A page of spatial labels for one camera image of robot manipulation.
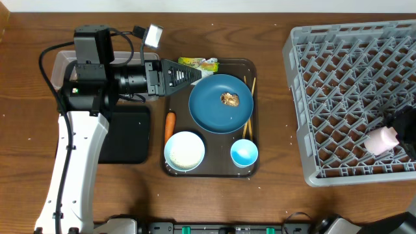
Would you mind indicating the crumpled white napkin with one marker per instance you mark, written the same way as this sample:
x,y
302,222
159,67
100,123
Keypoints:
x,y
204,74

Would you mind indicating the orange carrot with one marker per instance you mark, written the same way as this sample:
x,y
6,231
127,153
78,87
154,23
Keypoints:
x,y
169,126

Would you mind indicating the dark blue plate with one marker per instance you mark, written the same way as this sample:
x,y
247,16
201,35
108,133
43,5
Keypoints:
x,y
208,111

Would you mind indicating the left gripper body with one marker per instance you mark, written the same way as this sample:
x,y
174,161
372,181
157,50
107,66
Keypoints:
x,y
155,78

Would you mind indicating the light blue rice bowl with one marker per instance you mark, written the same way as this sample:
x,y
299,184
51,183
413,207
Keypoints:
x,y
184,151

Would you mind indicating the black waste tray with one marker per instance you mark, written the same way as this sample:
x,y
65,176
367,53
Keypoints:
x,y
121,139

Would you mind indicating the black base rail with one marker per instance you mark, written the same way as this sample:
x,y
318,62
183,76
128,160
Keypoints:
x,y
170,228

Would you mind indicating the grey dishwasher rack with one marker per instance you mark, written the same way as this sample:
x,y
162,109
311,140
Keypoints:
x,y
346,81

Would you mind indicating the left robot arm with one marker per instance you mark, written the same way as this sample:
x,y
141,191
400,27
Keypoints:
x,y
92,85

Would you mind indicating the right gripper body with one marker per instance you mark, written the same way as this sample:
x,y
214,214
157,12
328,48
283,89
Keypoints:
x,y
405,124

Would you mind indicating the blue small cup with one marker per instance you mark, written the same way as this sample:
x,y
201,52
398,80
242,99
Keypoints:
x,y
244,153

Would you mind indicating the yellow green snack wrapper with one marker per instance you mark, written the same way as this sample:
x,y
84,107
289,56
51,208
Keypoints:
x,y
210,65

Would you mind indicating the pink small cup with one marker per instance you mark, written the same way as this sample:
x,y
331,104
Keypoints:
x,y
381,140

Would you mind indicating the brown food scrap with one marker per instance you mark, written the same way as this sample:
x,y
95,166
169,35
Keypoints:
x,y
229,99

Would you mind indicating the clear plastic bin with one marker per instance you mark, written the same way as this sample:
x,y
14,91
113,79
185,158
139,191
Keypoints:
x,y
63,58

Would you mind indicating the brown serving tray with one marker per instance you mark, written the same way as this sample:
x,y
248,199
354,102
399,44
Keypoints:
x,y
217,161

